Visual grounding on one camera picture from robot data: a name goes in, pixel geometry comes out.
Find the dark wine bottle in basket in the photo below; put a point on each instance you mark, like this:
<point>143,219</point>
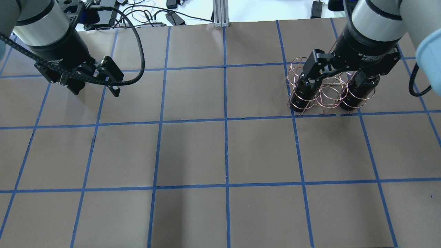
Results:
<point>304,93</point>

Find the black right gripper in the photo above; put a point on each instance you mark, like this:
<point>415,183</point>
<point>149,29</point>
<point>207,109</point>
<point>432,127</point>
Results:
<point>364,52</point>

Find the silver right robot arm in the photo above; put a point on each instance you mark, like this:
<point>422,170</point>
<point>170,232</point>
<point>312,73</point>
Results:
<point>374,27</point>

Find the brown paper table cover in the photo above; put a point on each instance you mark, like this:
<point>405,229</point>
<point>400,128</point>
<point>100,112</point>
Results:
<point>204,151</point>

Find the copper wire wine basket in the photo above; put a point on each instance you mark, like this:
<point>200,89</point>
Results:
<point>330,92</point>

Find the aluminium frame post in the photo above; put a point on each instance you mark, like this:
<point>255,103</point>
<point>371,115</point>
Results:
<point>221,13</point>

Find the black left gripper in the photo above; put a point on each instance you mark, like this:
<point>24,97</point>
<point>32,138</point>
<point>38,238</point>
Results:
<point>62,49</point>

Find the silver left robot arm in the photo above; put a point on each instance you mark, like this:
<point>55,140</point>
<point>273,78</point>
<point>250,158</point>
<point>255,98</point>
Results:
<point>47,28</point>

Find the dark wine bottle right slot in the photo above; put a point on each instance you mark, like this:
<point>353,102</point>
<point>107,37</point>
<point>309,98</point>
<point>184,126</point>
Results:
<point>351,100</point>

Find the black power adapter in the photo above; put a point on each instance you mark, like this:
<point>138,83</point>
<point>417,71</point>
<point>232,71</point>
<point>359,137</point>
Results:
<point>174,19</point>

